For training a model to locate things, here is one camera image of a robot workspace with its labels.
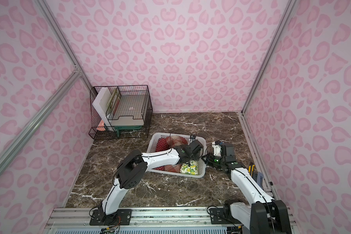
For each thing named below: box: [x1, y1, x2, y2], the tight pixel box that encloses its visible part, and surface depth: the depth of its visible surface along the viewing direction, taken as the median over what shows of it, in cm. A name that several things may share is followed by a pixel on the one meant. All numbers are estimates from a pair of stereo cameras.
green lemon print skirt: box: [179, 159, 199, 176], surface depth 83 cm
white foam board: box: [92, 86, 112, 128], surface depth 97 cm
